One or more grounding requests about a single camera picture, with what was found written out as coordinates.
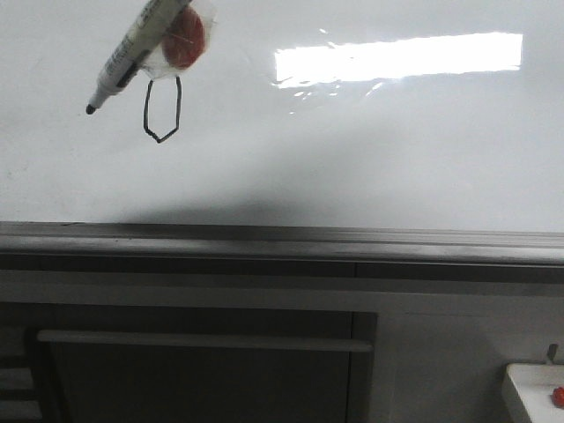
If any red round magnet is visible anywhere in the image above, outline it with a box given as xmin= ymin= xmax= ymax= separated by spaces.
xmin=162 ymin=6 xmax=205 ymax=71

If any white black whiteboard marker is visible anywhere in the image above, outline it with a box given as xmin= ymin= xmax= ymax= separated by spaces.
xmin=85 ymin=0 xmax=190 ymax=115

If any large white whiteboard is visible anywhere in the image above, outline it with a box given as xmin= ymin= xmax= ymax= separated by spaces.
xmin=1 ymin=1 xmax=563 ymax=232

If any grey aluminium whiteboard tray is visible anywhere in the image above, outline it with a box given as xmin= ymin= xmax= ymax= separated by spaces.
xmin=1 ymin=221 xmax=563 ymax=267

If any white box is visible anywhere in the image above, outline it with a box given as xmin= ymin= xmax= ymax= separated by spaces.
xmin=501 ymin=363 xmax=563 ymax=423

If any small red object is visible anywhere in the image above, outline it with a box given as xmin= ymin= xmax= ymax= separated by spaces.
xmin=551 ymin=387 xmax=564 ymax=409

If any dark cabinet with rail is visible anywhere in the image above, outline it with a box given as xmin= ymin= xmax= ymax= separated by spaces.
xmin=1 ymin=302 xmax=377 ymax=422

